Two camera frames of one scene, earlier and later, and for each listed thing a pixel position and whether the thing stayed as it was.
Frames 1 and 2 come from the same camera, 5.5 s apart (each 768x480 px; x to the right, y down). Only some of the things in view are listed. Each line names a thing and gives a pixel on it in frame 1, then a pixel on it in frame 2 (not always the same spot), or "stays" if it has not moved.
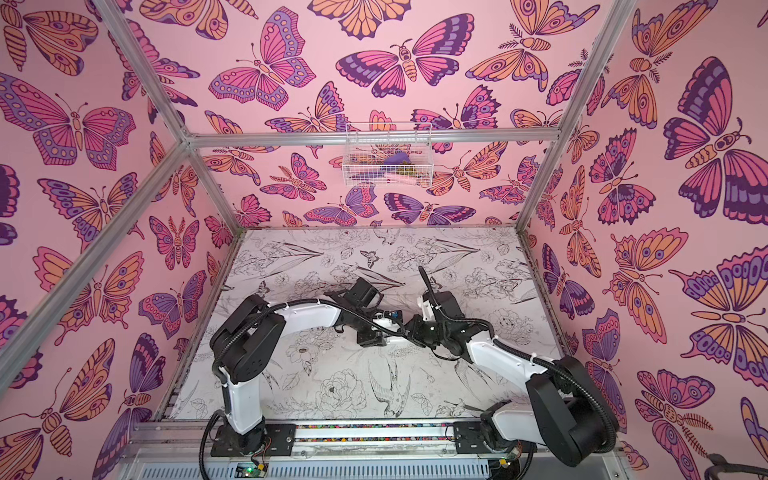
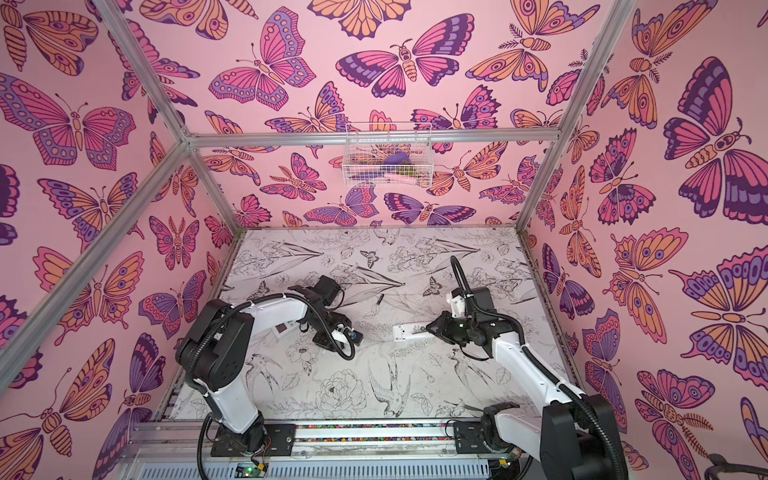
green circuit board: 249,470 stays
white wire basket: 388,154 stays
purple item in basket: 397,158 stays
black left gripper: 372,340 to 329,343
